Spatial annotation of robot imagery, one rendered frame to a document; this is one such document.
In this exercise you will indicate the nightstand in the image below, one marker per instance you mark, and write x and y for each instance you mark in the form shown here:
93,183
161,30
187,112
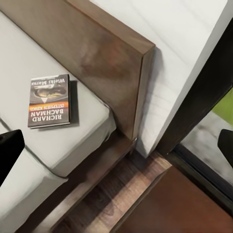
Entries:
174,204

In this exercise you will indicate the bed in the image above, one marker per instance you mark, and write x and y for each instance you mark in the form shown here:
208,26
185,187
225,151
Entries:
109,66

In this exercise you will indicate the hardback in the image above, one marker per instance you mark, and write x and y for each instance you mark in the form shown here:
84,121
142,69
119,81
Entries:
49,103

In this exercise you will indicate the fixed window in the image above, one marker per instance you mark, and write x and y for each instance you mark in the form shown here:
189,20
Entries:
190,141

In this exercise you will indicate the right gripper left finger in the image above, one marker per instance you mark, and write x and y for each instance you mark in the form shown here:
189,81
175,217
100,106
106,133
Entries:
11,146

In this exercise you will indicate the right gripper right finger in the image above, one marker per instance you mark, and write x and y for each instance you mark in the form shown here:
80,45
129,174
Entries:
225,144

